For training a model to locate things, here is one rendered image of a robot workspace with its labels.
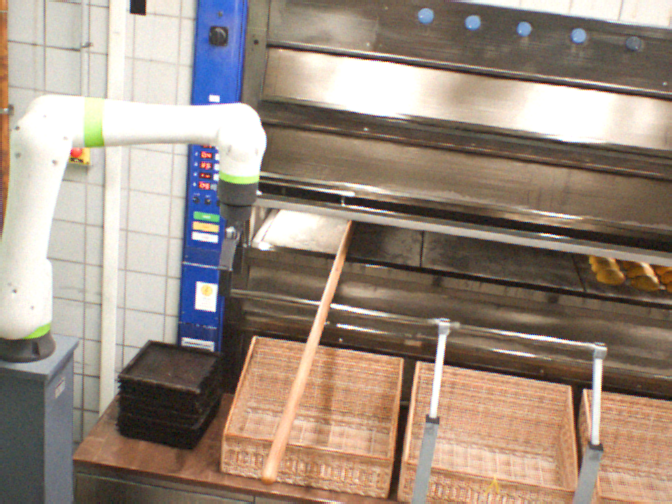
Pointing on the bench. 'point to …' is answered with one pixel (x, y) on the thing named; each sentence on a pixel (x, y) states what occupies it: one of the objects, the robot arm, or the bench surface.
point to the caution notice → (206, 296)
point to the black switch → (219, 35)
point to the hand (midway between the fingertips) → (230, 280)
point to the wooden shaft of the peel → (304, 366)
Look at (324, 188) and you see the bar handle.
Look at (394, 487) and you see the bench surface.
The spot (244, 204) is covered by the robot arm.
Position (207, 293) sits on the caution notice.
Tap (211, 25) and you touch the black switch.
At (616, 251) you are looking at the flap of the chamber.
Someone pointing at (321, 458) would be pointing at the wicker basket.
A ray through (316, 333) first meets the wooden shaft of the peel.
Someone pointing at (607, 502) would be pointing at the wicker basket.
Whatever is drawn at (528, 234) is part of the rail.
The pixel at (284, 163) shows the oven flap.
